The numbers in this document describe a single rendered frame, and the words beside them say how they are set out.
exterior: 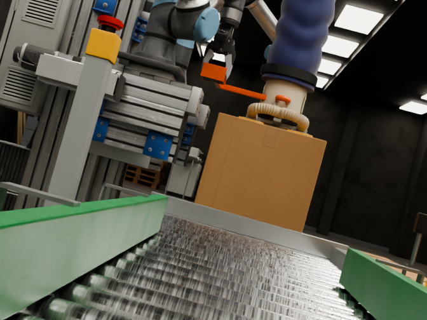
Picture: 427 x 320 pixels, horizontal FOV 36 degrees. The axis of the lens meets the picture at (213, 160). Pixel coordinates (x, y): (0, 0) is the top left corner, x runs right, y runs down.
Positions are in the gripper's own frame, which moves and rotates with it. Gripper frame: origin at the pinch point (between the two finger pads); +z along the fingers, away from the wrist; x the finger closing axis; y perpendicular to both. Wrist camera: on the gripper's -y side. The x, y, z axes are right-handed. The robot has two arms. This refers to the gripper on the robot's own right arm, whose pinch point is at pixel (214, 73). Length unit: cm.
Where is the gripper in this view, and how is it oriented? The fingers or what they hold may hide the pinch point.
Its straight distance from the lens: 235.8
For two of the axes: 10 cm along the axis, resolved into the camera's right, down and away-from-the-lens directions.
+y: 0.8, 0.3, 10.0
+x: -9.6, -2.6, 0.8
